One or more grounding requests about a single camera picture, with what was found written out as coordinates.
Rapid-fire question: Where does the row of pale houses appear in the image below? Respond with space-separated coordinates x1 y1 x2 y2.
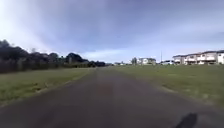
172 49 224 66

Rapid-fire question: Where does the row of dark trees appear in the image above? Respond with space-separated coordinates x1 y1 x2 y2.
0 39 108 74

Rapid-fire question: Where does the grass field beside houses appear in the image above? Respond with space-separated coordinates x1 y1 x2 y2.
111 63 224 109

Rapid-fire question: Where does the grass field beside trees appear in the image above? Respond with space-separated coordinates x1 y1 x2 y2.
0 67 96 107

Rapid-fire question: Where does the grey asphalt path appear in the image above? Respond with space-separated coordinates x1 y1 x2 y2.
0 67 224 128

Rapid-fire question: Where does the pale house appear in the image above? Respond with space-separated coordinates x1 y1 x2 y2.
137 57 157 66

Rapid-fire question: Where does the dark tree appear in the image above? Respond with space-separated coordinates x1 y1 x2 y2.
131 57 138 66

